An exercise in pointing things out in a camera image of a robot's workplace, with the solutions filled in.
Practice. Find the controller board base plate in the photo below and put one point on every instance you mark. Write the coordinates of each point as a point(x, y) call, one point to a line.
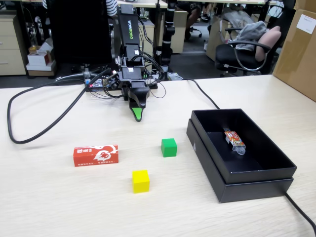
point(96, 85)

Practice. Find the person in striped shirt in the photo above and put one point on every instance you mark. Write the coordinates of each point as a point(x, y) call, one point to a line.
point(111, 6)

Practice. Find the grey cloth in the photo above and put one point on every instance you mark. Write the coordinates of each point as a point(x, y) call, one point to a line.
point(251, 33)

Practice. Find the plain beige cabinet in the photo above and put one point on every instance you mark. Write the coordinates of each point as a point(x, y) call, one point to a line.
point(180, 32)

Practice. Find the beige drawer cabinet with lock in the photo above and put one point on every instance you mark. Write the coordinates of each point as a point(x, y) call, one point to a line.
point(148, 37)

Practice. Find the black white pole robot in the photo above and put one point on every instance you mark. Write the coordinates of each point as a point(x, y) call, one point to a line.
point(169, 29)

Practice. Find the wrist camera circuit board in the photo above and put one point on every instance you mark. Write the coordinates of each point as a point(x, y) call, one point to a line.
point(109, 80)

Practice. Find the small cardboard box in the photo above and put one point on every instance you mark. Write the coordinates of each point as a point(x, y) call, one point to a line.
point(306, 5)

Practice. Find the seated person in dark clothes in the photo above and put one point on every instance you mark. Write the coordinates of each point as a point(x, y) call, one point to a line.
point(193, 14)

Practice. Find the red carton box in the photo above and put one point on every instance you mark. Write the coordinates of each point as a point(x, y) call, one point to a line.
point(96, 155)

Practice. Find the black monitor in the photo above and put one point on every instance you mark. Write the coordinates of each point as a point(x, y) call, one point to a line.
point(79, 32)

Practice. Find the black office chair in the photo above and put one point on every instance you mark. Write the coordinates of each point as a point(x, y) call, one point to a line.
point(224, 55)

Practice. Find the pink cushion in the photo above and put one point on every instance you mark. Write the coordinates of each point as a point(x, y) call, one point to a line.
point(269, 39)

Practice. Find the green cube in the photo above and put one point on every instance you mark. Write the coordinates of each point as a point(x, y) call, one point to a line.
point(169, 148)

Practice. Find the black cardboard box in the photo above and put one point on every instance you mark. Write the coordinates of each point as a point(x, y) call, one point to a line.
point(247, 163)

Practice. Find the wrapped candy packet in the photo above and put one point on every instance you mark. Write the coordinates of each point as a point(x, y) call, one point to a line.
point(234, 139)

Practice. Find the large labelled cardboard box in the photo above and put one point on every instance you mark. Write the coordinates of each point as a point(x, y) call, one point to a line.
point(296, 61)

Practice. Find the background desk top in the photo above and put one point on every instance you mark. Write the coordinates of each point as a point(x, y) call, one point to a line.
point(143, 3)

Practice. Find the flat white cardboard box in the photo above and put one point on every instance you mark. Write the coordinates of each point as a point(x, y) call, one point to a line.
point(39, 68)

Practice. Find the silver monitor stand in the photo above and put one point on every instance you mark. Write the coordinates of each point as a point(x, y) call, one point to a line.
point(86, 72)

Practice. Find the yellow cube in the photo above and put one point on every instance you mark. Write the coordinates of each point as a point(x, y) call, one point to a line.
point(140, 182)

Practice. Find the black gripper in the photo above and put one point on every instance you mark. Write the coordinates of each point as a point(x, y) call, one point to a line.
point(132, 74)

